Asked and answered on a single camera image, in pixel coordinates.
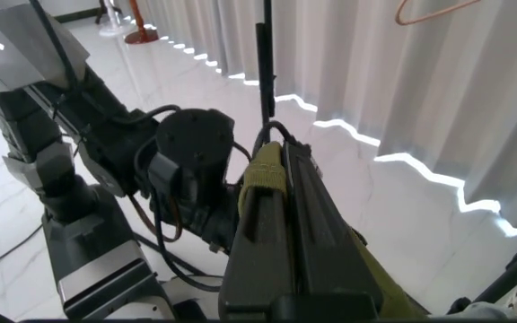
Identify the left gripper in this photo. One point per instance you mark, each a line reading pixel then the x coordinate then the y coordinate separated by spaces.
pixel 213 215

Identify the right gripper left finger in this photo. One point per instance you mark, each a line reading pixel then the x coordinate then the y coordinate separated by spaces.
pixel 258 251

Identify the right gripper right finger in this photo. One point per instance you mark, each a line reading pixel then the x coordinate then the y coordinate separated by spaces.
pixel 326 242

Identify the green printed shirt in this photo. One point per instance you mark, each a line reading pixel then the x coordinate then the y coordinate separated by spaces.
pixel 263 175

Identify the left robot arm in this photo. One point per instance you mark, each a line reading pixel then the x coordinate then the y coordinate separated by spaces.
pixel 106 134

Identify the black clothes rack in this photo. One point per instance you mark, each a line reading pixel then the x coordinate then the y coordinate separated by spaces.
pixel 265 67

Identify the pink clothes hanger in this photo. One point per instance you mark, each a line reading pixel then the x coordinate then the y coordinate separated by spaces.
pixel 420 19

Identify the white curtain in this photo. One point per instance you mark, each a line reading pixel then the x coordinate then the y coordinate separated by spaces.
pixel 420 89

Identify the orange stand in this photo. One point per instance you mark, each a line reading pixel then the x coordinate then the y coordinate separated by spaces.
pixel 141 37

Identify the white stand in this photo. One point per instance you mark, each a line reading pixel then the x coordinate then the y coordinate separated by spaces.
pixel 112 30

